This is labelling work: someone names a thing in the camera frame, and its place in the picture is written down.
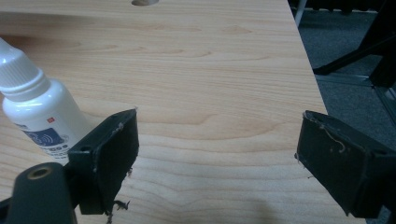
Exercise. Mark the white plastic bottle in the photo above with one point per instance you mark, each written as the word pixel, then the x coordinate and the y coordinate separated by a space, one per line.
pixel 34 109

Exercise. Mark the black metal stand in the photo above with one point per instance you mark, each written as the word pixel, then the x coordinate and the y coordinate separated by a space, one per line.
pixel 367 46

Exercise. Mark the white pole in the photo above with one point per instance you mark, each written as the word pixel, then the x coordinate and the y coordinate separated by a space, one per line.
pixel 300 12

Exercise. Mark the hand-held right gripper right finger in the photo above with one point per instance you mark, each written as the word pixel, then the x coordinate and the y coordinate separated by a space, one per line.
pixel 339 161

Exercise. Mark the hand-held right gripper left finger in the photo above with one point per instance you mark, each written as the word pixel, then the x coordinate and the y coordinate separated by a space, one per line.
pixel 107 161

